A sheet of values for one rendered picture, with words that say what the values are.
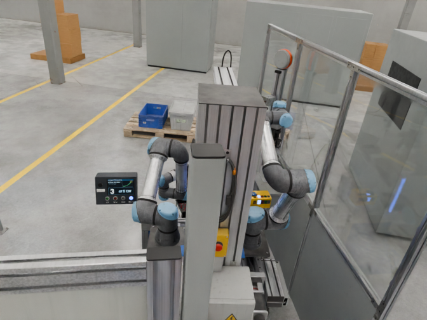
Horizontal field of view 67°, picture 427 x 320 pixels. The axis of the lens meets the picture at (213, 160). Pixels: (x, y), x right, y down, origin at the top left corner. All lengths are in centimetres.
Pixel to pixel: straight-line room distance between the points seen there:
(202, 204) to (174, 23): 922
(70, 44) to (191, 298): 982
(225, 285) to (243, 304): 11
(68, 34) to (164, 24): 261
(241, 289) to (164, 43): 873
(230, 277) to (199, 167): 116
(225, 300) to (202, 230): 99
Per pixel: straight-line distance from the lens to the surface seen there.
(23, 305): 73
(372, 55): 1018
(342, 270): 231
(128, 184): 218
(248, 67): 788
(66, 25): 1017
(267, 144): 166
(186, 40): 961
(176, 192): 225
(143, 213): 189
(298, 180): 158
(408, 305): 365
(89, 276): 61
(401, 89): 183
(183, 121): 542
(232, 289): 154
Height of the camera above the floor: 242
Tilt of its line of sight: 29 degrees down
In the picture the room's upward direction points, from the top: 6 degrees clockwise
